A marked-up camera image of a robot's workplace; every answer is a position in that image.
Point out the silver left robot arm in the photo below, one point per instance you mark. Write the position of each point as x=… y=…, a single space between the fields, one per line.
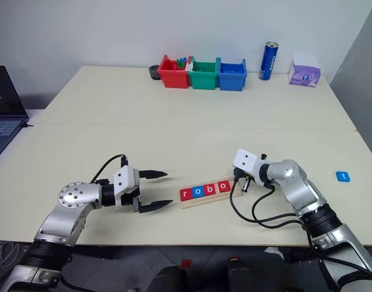
x=73 y=196

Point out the green toy brick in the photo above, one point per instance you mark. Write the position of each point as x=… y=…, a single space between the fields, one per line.
x=181 y=64

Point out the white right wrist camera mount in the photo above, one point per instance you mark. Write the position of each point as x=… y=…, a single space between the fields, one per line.
x=245 y=159

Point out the blue toy brick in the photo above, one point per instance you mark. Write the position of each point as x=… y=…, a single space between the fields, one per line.
x=182 y=59

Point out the blue drink can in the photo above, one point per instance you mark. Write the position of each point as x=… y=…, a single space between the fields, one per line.
x=268 y=61

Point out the red letter tile o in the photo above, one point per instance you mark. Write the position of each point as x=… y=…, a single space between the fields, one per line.
x=224 y=186

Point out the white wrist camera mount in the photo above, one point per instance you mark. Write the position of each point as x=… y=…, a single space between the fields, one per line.
x=124 y=179
x=245 y=159

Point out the purple tissue box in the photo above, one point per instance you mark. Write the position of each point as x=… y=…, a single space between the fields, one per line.
x=304 y=77

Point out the white toy block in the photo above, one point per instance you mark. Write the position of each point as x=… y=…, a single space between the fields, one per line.
x=189 y=66

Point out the wooden letter tray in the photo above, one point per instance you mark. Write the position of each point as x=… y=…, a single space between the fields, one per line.
x=210 y=202

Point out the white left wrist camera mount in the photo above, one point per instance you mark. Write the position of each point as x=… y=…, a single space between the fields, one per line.
x=124 y=179

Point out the white crumpled paper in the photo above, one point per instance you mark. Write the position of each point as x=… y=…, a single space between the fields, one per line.
x=274 y=252

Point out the blue letter tile t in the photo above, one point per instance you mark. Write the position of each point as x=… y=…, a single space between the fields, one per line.
x=343 y=176

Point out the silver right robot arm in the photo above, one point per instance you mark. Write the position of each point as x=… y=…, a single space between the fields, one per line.
x=295 y=182

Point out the dark rounded shape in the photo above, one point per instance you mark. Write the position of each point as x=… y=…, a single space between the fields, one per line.
x=249 y=278
x=169 y=280

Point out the blue plastic bin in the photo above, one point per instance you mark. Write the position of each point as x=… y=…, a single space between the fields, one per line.
x=231 y=81

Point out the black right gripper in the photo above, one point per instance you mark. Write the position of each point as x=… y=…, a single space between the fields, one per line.
x=245 y=175

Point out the red plastic bin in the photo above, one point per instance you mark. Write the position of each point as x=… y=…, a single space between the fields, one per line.
x=173 y=78

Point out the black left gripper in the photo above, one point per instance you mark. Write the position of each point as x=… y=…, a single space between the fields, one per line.
x=131 y=200

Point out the green plastic bin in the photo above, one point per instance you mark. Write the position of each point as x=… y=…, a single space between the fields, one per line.
x=203 y=80

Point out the red letter tile b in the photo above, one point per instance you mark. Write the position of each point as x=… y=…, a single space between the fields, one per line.
x=209 y=190

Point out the dark laptop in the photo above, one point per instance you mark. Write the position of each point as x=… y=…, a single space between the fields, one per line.
x=6 y=103

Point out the red floor marker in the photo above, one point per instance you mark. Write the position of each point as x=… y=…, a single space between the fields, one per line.
x=186 y=263

